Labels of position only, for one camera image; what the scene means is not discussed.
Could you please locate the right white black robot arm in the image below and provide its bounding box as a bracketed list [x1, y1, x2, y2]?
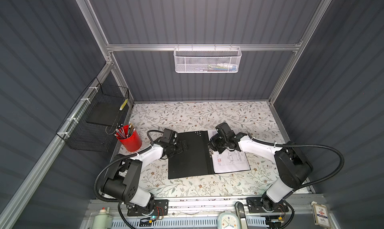
[209, 123, 313, 212]

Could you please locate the white plastic bottle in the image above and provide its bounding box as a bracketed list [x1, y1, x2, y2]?
[91, 208, 113, 229]

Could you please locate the yellow marker in black basket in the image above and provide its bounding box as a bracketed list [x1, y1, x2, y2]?
[120, 99, 129, 111]

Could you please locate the orange black file folder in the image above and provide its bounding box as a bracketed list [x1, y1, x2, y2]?
[167, 130, 251, 180]

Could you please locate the white wire mesh basket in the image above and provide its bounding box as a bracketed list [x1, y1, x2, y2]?
[173, 46, 242, 73]

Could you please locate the black handle tool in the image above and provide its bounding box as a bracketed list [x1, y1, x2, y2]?
[235, 202, 248, 229]

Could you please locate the red pencil cup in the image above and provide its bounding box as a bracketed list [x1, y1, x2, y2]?
[115, 124, 142, 152]

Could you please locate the card box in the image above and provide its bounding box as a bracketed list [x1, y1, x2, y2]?
[311, 202, 332, 229]

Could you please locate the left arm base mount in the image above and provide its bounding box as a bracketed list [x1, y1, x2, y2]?
[127, 199, 169, 217]

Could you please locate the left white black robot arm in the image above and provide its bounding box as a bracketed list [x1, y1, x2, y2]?
[93, 129, 188, 212]

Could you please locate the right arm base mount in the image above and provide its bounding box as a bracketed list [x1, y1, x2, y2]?
[246, 197, 289, 213]

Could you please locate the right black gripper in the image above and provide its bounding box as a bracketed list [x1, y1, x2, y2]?
[206, 133, 227, 154]

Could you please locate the paper sheet with technical drawing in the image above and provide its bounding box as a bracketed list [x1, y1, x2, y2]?
[210, 149, 251, 174]

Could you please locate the small white clock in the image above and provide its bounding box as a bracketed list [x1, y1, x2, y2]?
[217, 212, 240, 229]

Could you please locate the black wire mesh basket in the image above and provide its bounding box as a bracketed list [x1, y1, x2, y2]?
[57, 78, 130, 153]

